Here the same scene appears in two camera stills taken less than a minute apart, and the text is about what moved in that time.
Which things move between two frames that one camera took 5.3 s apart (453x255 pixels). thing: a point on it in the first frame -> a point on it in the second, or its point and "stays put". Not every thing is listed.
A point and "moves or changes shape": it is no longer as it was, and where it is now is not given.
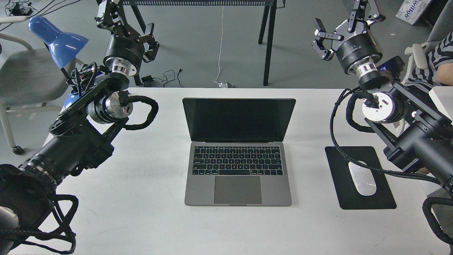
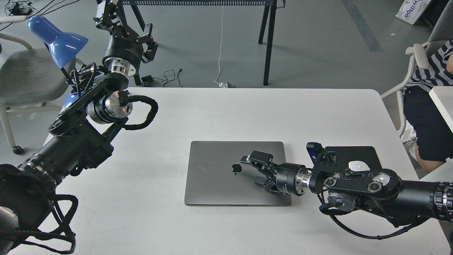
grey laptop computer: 237,157 moves or changes shape
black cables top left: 23,7 stays put
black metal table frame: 270,11 stays put
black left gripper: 125,52 stays put
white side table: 442,97 stays put
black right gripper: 355,47 -> 289,178
